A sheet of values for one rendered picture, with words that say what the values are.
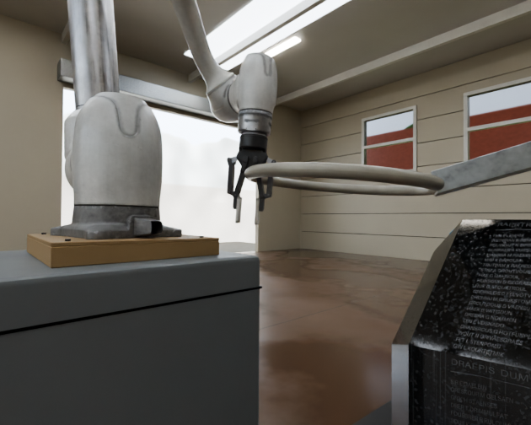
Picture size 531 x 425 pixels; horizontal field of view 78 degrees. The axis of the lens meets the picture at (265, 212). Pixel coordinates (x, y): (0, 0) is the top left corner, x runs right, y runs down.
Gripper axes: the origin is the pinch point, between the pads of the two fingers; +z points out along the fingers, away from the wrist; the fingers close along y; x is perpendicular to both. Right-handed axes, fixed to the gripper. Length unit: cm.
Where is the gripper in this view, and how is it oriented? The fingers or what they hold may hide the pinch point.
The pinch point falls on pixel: (248, 211)
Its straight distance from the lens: 88.5
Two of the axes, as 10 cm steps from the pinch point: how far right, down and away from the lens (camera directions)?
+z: -0.8, 10.0, 0.2
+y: 9.8, 0.8, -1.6
